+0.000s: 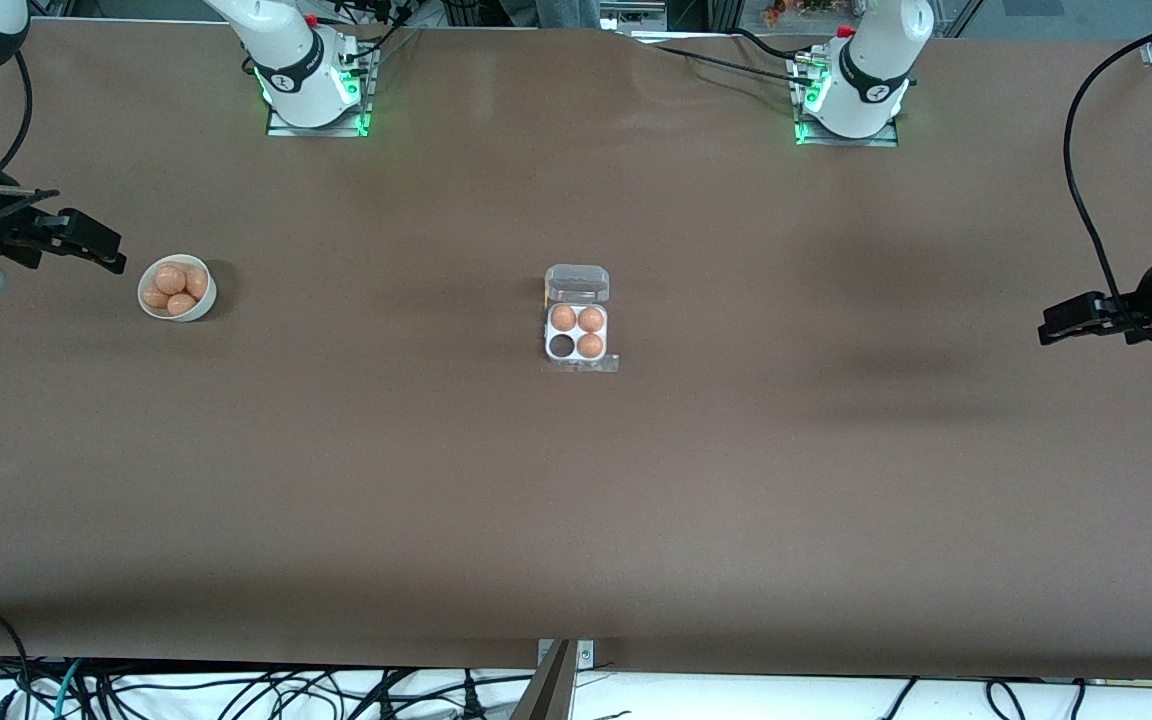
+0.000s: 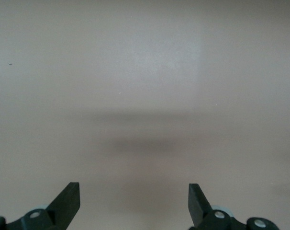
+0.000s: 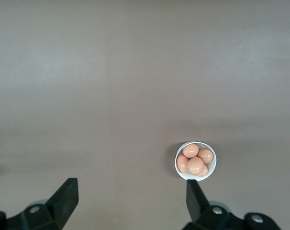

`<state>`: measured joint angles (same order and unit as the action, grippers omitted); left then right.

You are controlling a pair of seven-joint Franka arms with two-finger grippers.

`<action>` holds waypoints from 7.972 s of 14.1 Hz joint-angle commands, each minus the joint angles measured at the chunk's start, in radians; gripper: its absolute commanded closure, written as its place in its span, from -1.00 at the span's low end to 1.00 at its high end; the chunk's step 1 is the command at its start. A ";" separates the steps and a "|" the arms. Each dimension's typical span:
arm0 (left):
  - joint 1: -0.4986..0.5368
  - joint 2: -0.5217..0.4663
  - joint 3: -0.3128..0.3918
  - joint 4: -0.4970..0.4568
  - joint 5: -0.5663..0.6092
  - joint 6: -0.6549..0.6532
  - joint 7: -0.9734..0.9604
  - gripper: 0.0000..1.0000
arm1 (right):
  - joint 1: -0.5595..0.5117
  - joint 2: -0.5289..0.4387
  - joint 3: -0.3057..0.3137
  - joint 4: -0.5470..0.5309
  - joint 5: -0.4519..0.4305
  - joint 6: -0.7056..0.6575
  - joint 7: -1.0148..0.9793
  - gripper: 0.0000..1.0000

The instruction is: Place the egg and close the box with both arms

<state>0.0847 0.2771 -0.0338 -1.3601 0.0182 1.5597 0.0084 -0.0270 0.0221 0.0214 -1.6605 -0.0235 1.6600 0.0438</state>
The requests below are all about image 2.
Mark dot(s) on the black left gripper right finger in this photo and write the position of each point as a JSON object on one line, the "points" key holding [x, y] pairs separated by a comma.
{"points": [[198, 208]]}

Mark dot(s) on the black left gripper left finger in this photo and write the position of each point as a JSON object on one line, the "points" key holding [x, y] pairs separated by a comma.
{"points": [[63, 208]]}

